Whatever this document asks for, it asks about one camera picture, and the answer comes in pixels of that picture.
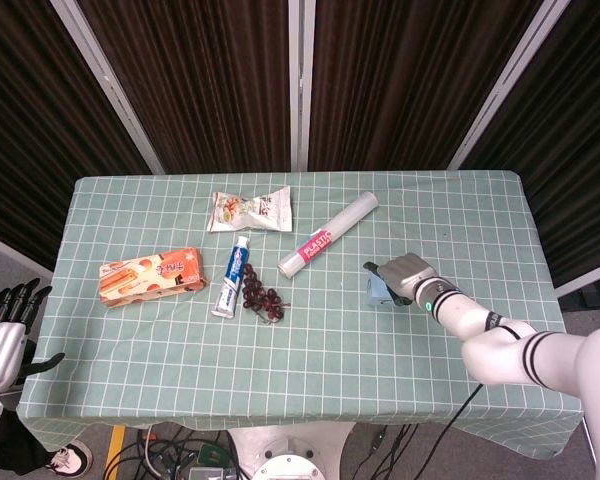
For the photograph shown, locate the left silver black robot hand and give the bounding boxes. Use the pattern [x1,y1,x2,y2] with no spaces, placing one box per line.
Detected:
[0,278,67,392]

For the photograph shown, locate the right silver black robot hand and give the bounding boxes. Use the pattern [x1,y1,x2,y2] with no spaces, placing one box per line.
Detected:
[362,252,440,308]

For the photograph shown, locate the small blue pack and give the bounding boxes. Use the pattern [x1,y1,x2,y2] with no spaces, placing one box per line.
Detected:
[366,271,397,308]

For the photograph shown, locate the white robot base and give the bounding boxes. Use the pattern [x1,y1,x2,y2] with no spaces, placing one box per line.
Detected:
[226,421,356,480]

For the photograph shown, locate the plastic food wrap roll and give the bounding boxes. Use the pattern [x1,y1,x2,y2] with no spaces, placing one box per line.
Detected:
[277,191,380,279]

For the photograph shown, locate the black trouser leg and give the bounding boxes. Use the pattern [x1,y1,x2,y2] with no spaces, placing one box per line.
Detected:
[0,407,56,477]

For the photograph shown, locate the green checked tablecloth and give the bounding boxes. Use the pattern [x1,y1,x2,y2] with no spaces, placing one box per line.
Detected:
[17,169,585,461]

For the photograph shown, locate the white black sneaker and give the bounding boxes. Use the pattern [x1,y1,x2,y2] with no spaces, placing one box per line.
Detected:
[44,441,95,477]

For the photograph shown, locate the dark red grape bunch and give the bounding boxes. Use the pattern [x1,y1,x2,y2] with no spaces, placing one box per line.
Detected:
[241,263,292,326]

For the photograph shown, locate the yellow floor tape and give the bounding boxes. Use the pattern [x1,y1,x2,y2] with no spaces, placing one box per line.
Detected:
[103,424,127,480]

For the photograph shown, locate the crumpled white snack bag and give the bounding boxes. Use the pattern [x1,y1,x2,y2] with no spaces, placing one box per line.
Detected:
[206,185,294,234]

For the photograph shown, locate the orange biscuit box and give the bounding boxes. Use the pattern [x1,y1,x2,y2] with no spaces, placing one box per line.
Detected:
[98,246,209,307]

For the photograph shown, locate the blue white toothpaste tube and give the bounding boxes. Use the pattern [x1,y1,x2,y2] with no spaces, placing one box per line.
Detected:
[210,235,252,320]

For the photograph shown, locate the dark brown partition panel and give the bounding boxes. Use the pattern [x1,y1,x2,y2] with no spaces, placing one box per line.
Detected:
[77,0,294,175]
[307,0,551,173]
[0,0,154,271]
[462,0,600,289]

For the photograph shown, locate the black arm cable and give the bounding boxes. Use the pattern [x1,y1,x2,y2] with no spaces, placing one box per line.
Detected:
[422,323,531,480]

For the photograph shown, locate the black hanging cables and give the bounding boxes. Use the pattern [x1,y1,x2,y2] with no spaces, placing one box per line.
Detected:
[362,423,434,480]

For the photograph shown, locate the tangled floor cables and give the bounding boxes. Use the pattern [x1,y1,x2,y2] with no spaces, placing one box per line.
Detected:
[127,423,241,480]

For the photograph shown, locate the white partition post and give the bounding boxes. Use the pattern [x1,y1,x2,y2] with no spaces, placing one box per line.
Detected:
[287,0,315,173]
[447,0,574,170]
[48,0,165,175]

